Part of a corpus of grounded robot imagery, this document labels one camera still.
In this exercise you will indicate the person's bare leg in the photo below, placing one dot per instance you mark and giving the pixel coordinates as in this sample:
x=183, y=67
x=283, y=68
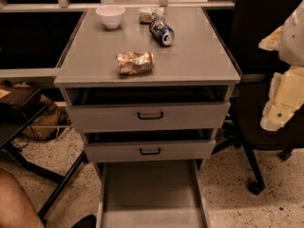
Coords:
x=16, y=209

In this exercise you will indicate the blue soda can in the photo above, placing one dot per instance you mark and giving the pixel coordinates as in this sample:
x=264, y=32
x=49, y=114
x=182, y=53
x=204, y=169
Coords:
x=162, y=32

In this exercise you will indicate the top drawer with black handle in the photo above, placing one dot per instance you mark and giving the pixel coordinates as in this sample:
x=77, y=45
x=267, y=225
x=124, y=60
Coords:
x=144, y=117

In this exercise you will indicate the drawer with black handle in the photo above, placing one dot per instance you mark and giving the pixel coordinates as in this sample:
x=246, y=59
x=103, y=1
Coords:
x=144, y=117
x=149, y=151

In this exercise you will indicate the white bowl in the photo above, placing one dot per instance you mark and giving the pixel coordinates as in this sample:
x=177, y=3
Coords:
x=111, y=16

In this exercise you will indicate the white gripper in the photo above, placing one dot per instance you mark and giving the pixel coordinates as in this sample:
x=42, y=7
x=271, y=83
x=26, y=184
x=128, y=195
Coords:
x=293, y=38

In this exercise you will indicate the open bottom drawer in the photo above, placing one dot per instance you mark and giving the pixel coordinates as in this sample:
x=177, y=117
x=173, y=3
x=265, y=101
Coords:
x=152, y=194

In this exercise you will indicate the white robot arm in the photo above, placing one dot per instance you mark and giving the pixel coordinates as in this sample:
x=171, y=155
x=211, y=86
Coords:
x=291, y=45

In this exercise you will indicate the brown bag on floor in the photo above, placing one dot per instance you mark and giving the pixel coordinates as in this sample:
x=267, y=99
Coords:
x=31, y=106

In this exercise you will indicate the orange crushed soda can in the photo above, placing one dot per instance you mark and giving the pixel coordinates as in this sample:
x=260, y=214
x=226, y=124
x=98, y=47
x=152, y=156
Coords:
x=132, y=62

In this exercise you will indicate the grey drawer cabinet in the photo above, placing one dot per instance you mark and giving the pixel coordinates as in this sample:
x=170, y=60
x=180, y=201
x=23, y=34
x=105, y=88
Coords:
x=148, y=102

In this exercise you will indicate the black office chair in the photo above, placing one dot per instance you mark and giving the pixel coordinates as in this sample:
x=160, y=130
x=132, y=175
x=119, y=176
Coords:
x=241, y=28

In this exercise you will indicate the middle drawer with black handle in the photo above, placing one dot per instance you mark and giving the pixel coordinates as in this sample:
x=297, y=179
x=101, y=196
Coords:
x=149, y=151

